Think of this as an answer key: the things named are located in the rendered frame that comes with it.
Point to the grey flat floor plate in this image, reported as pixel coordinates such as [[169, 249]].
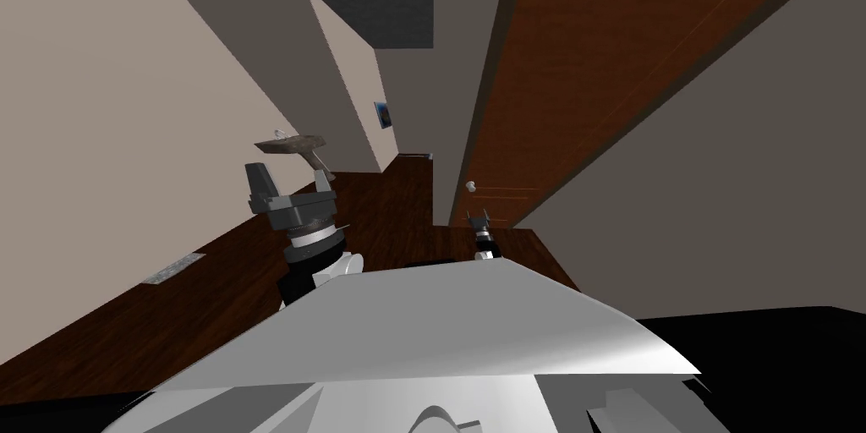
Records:
[[173, 268]]

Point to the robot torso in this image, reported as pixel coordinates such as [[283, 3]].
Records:
[[433, 331]]

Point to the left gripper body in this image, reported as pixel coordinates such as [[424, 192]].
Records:
[[292, 203]]

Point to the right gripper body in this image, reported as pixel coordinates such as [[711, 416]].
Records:
[[480, 224]]

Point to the brown wooden door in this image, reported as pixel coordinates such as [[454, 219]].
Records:
[[609, 67]]

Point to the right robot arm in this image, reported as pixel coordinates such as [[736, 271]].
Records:
[[485, 239]]

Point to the blue wall picture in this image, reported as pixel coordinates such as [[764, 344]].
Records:
[[383, 115]]

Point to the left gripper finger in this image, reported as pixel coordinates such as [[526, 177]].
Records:
[[260, 180], [324, 183]]

